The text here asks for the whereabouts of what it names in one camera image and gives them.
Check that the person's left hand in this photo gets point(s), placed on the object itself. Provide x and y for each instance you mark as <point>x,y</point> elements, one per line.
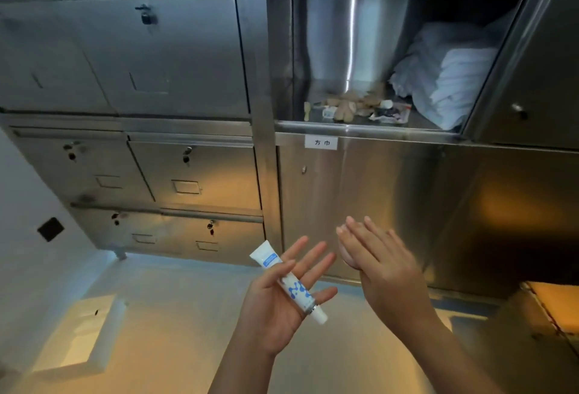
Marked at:
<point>267,312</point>

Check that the person's right hand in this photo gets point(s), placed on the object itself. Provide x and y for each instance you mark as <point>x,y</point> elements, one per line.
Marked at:
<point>393,285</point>

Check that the person's right little finger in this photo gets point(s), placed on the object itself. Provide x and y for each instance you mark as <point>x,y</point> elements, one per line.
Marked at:
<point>397,243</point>

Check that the person's left middle finger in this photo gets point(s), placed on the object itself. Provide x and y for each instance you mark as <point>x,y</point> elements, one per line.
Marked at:
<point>313,257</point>

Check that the person's right middle finger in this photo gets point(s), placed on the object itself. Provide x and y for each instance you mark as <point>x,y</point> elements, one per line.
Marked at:
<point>361,237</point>

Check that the person's left little finger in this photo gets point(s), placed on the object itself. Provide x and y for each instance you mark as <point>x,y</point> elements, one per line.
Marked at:
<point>326,294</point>

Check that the person's left thumb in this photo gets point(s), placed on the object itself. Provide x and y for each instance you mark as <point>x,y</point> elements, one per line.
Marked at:
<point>276,274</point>

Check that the round pale soap bar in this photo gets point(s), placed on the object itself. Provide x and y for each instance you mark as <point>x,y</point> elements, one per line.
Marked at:
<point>347,257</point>

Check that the white tube with blue print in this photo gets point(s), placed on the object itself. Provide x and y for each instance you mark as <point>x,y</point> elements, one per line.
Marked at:
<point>298,292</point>

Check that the person's right forearm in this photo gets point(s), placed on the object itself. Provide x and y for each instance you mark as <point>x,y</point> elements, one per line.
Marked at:
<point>448,357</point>

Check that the person's left forearm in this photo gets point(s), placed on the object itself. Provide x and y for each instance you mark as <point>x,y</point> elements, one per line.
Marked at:
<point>244,371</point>

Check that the white paper label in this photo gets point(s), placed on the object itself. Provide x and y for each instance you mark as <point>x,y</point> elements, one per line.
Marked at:
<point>321,142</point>

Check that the white and red sachet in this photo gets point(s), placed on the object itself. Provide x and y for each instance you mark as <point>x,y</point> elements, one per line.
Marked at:
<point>392,113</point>

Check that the pile of beige small items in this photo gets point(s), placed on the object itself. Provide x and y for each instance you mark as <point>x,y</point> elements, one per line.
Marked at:
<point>350,104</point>

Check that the small yellow stick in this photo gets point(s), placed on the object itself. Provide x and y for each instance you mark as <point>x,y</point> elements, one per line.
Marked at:
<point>307,111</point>

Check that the stack of white towels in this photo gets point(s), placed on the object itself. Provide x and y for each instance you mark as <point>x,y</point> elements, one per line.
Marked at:
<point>448,77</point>

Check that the round metal door knob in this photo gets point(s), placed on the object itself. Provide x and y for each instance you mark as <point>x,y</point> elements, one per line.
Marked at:
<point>519,110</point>

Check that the stainless steel cabinet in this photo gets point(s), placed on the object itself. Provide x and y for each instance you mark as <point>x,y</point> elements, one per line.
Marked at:
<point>190,90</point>

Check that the open steel cabinet door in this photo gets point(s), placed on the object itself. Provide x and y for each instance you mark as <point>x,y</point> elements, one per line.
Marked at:
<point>533,68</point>

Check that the small metal padlock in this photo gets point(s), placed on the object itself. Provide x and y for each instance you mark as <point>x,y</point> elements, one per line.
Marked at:
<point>145,14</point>

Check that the black square wall socket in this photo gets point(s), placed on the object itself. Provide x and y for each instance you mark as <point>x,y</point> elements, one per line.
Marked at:
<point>50,229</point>

